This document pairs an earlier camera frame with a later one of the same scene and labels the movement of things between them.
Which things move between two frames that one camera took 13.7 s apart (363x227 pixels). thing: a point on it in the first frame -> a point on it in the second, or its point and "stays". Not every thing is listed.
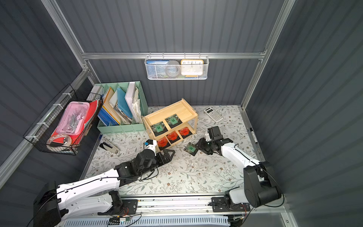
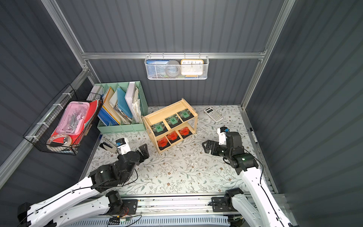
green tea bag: x=191 y=148 -> x=185 y=114
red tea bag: x=173 y=137 stays
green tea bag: x=159 y=128 stays
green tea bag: x=173 y=120 stays
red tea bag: x=185 y=132 stays
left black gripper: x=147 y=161 -> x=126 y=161
